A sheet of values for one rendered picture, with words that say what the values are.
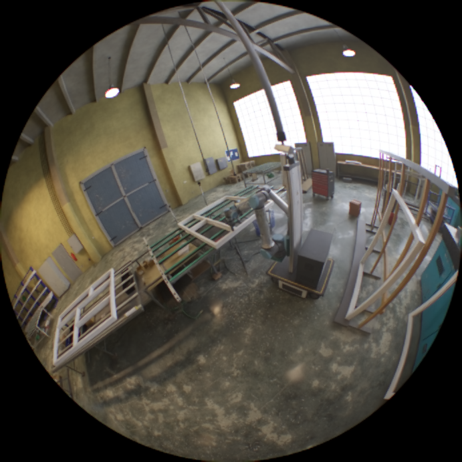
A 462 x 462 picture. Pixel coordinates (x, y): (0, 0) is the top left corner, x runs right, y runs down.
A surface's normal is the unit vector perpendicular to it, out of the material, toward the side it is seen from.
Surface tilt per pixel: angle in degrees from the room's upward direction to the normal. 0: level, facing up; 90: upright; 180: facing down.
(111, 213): 90
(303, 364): 0
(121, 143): 90
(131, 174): 90
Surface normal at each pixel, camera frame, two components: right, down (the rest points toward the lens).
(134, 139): 0.67, 0.24
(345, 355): -0.25, -0.82
